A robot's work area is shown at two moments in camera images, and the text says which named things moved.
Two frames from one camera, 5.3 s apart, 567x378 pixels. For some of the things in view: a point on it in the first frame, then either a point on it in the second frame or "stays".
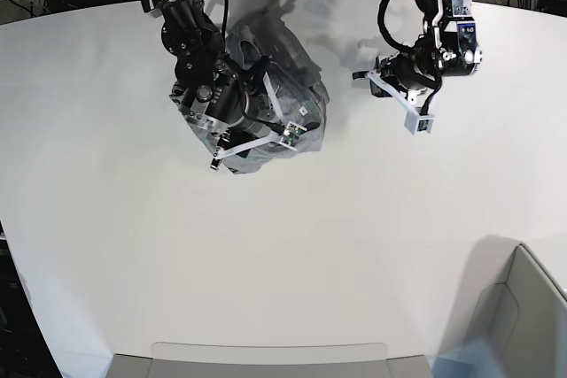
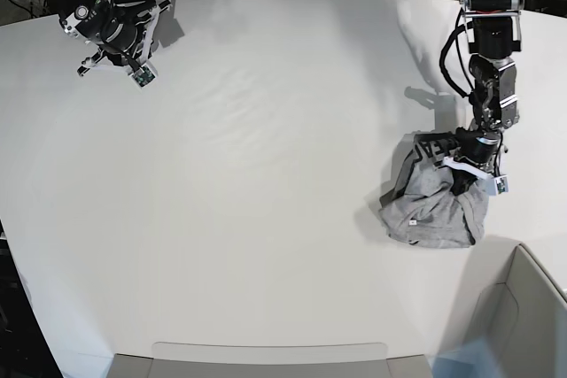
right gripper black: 410,71 -> 484,151
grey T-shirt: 289,97 -> 419,205
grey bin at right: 511,301 stays
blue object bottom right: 477,360 stays
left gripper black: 229,111 -> 121,36
